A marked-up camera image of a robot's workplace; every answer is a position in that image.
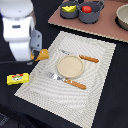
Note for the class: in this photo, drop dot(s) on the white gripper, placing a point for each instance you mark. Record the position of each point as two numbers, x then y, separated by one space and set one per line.
22 37

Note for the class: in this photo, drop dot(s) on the yellow butter box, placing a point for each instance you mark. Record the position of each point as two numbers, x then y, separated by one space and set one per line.
17 78

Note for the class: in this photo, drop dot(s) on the small grey pot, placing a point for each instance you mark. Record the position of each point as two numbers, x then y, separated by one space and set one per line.
69 15

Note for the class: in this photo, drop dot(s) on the yellow toy piece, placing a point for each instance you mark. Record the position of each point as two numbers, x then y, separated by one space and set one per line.
69 8

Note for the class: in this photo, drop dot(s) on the red tomato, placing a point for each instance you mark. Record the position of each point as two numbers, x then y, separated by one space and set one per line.
86 9

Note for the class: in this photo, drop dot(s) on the large grey pot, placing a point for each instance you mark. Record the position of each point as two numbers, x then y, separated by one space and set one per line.
93 15

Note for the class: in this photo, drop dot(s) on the bread loaf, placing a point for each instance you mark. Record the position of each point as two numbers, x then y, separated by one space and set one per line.
43 54

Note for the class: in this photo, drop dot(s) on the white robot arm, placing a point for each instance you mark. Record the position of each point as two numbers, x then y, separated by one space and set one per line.
17 9

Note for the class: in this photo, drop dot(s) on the round wooden plate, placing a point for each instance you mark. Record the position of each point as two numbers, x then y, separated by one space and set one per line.
70 66

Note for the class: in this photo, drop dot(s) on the white woven placemat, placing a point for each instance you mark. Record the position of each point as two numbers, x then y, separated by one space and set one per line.
64 100

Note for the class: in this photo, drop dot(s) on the beige bowl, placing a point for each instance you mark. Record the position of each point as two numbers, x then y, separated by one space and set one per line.
122 15

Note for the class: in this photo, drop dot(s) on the fork with wooden handle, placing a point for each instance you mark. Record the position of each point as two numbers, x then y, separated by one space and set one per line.
68 81

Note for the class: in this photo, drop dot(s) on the knife with wooden handle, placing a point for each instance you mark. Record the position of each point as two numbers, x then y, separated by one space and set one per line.
81 56

